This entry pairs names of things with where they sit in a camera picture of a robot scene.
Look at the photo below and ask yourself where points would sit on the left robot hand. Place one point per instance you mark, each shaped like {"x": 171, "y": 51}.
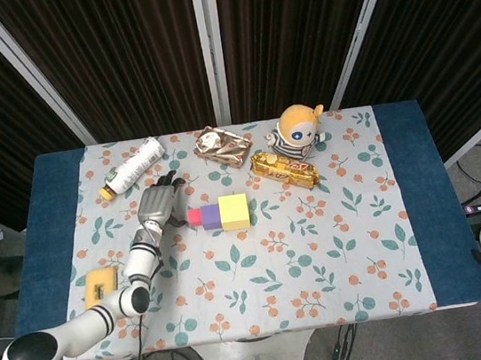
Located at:
{"x": 156, "y": 203}

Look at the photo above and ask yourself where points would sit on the small red foam cube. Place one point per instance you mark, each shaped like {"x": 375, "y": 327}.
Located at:
{"x": 195, "y": 217}

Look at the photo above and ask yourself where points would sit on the medium purple foam cube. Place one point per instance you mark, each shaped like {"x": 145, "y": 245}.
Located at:
{"x": 211, "y": 216}

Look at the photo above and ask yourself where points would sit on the large yellow foam cube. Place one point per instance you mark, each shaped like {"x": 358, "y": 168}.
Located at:
{"x": 233, "y": 211}

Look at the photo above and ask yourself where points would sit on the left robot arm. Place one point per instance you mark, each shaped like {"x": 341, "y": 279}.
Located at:
{"x": 86, "y": 322}

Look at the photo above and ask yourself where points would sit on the white bottle amber cap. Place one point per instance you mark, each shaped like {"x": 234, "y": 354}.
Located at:
{"x": 135, "y": 165}

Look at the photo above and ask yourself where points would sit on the black power strip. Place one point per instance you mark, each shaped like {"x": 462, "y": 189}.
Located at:
{"x": 477, "y": 207}

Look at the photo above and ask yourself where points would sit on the crumpled silver red snack packet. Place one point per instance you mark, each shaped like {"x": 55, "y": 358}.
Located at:
{"x": 222, "y": 146}

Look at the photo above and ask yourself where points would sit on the yellow flat tool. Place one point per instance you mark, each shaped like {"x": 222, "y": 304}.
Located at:
{"x": 91, "y": 281}

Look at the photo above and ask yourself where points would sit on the blue table cover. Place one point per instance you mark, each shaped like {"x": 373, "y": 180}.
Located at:
{"x": 432, "y": 206}

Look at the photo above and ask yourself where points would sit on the gold biscuit pack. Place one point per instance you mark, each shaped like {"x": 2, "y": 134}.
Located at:
{"x": 284, "y": 169}

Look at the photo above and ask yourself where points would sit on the floral print tablecloth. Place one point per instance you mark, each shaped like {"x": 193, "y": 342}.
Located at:
{"x": 279, "y": 264}

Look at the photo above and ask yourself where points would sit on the yellow plush toy striped shirt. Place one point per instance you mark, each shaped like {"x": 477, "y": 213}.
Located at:
{"x": 299, "y": 133}

